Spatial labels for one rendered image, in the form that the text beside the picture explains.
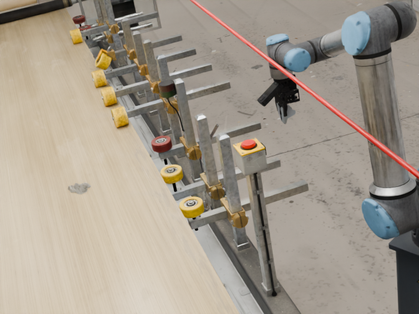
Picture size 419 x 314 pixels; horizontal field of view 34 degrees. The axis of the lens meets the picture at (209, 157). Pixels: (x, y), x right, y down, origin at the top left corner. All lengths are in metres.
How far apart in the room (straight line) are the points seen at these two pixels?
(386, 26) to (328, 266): 1.56
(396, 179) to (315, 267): 1.22
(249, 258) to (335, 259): 1.13
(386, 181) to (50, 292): 1.08
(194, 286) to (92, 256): 0.38
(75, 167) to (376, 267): 1.50
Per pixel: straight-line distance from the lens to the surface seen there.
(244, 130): 2.79
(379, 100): 2.13
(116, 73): 3.35
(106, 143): 2.80
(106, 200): 2.41
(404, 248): 2.48
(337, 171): 4.06
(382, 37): 2.09
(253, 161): 1.87
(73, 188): 2.54
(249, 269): 2.28
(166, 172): 2.48
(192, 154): 2.67
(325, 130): 4.50
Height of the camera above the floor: 2.13
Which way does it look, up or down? 29 degrees down
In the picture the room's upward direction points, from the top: 11 degrees counter-clockwise
